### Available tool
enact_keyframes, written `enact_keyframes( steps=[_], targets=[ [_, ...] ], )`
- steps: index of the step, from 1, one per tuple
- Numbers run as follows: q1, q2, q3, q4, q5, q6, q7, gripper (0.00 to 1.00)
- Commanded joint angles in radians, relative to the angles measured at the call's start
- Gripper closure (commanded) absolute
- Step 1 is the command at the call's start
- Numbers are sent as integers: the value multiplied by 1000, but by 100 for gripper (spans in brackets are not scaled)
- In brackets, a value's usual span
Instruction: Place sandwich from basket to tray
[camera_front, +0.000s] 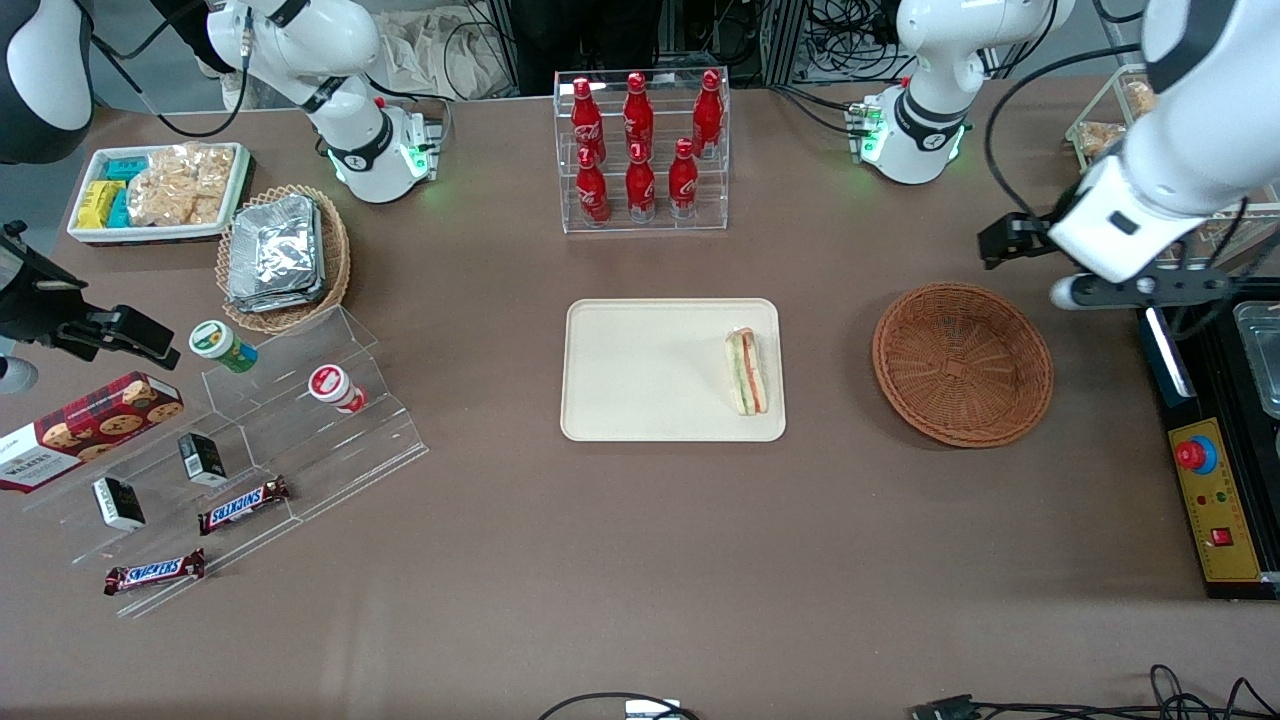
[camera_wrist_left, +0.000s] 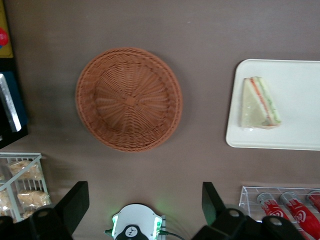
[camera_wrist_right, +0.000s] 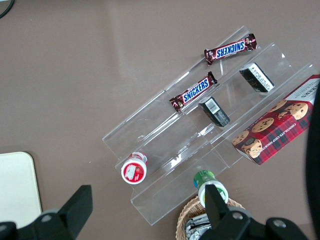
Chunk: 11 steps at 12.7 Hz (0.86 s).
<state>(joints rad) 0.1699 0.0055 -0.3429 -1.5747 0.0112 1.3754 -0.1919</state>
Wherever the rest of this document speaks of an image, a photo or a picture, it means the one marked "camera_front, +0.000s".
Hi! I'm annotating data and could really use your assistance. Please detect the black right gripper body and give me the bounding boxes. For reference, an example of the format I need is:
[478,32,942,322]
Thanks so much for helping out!
[0,221,92,347]

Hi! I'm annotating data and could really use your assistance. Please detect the triangle sandwich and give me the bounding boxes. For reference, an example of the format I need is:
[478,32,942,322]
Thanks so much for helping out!
[724,326,772,417]

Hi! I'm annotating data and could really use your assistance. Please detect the white rectangular snack tray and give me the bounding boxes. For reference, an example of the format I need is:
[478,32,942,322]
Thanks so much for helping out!
[66,142,254,247]

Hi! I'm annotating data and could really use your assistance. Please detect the brown wicker basket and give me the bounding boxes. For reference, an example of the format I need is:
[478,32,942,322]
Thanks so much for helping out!
[872,282,1056,449]

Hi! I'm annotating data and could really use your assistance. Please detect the light wicker basket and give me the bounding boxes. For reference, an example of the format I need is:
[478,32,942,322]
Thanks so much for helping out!
[215,184,353,335]

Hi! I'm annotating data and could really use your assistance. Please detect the beige plastic tray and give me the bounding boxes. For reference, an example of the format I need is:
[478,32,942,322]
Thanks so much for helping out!
[560,298,788,443]

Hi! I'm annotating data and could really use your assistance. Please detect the green lidded snack cup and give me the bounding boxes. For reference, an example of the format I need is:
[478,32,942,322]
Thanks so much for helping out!
[188,320,260,375]

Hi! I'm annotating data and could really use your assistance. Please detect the red tartan cookie box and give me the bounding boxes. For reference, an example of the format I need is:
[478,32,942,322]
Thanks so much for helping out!
[0,371,187,494]

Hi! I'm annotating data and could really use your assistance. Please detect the yellow snack packet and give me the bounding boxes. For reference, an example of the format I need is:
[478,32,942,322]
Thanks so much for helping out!
[75,180,126,231]

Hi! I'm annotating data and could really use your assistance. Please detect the small black box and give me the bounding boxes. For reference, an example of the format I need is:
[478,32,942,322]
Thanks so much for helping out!
[91,476,148,533]
[176,432,229,489]

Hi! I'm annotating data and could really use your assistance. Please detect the clear bag of crackers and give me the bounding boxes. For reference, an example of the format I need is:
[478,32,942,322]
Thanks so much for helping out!
[126,143,238,228]

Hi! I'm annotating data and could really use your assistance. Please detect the silver foil packet stack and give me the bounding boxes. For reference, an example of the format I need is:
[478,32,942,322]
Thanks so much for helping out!
[226,194,327,315]

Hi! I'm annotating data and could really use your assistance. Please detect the black control box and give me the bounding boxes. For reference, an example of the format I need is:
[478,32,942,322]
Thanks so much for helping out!
[1133,275,1280,602]

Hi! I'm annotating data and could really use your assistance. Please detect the metal pan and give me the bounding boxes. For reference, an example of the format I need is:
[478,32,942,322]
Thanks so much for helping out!
[1232,299,1280,420]

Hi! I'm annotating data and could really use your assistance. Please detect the brown Snickers bar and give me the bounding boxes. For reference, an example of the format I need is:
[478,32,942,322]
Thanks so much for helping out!
[102,548,208,598]
[196,475,292,537]

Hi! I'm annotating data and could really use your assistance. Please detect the red lidded snack cup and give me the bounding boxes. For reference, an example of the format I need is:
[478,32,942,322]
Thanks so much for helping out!
[306,364,369,415]

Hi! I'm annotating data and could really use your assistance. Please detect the clear acrylic stepped display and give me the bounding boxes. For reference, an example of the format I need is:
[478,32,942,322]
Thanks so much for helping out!
[20,305,432,620]

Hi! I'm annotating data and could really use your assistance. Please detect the red cola bottle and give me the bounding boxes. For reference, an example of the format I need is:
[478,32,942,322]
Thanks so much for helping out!
[622,72,656,153]
[575,147,612,226]
[692,69,726,160]
[667,138,701,221]
[624,143,658,224]
[570,77,607,163]

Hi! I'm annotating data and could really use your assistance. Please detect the clear acrylic bottle rack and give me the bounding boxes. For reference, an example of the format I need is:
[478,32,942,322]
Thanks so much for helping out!
[553,67,732,236]

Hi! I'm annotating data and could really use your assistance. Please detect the beige cloth bag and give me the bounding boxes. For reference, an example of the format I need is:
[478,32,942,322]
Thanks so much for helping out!
[374,6,514,102]

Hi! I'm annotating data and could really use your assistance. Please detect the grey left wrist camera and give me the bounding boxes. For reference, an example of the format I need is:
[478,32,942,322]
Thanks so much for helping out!
[1049,267,1237,312]

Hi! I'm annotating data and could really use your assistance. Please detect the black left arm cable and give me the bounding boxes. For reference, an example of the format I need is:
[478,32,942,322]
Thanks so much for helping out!
[984,41,1147,222]

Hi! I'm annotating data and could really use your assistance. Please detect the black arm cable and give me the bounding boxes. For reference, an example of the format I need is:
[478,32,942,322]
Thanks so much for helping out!
[88,0,253,140]
[984,41,1147,222]

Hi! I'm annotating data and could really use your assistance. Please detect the white wire rack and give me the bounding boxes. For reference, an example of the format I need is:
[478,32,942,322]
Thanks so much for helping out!
[1064,64,1280,273]

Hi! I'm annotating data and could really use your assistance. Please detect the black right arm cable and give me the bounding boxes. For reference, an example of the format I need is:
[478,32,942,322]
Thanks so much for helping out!
[88,0,253,140]

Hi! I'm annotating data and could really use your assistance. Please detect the black cable bundle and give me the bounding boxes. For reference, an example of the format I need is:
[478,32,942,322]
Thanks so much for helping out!
[800,0,914,84]

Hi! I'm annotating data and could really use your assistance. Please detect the aluminium frame post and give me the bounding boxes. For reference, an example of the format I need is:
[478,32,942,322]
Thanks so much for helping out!
[757,0,814,87]

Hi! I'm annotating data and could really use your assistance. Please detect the black tangled cables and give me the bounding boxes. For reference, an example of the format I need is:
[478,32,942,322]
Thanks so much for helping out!
[975,664,1280,720]

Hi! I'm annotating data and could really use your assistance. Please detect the black looped cable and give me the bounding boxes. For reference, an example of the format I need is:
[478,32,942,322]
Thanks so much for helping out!
[534,691,702,720]

